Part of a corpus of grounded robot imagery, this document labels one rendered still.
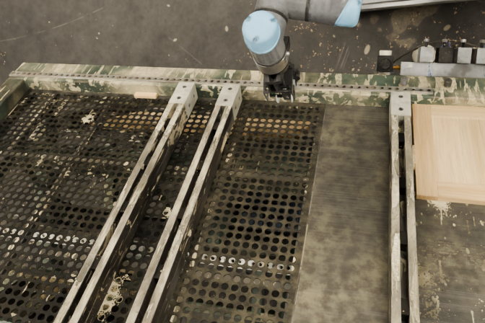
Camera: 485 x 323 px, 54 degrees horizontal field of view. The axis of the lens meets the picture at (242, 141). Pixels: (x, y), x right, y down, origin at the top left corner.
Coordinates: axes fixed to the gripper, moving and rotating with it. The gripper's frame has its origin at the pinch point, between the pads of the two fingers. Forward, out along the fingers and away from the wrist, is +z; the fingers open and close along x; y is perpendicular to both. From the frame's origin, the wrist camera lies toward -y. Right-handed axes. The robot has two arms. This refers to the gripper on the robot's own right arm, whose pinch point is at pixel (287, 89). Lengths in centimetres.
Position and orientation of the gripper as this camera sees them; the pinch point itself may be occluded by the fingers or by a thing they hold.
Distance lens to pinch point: 130.7
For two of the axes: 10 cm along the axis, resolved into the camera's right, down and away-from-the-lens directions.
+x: 9.7, -0.3, -2.5
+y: -0.5, 9.5, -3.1
